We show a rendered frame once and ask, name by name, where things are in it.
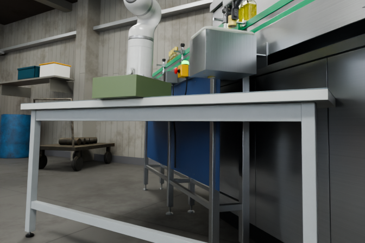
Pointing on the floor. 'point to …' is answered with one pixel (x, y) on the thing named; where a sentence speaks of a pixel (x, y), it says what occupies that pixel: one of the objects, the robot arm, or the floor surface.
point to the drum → (14, 135)
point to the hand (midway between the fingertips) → (232, 16)
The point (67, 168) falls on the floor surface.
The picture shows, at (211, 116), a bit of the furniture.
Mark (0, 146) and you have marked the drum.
